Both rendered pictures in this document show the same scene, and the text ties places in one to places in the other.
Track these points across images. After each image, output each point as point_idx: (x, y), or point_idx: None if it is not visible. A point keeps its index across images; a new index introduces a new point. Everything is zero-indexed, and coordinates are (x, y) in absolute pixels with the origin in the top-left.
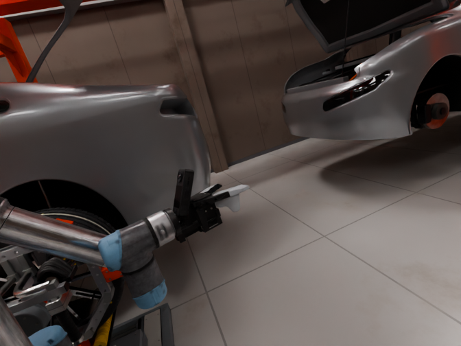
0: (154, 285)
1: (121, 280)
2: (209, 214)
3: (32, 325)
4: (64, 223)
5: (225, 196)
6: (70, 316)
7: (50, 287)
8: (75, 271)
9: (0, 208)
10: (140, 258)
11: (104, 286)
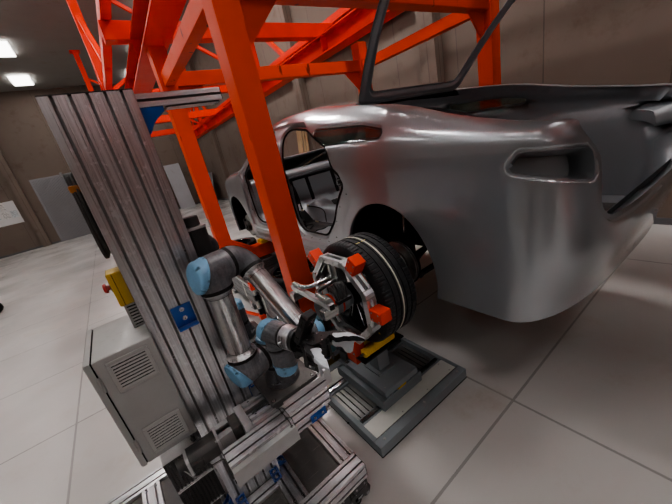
0: (277, 366)
1: (388, 325)
2: (311, 358)
3: None
4: (275, 290)
5: (312, 358)
6: (329, 326)
7: (324, 302)
8: (347, 300)
9: (249, 270)
10: (269, 346)
11: (369, 321)
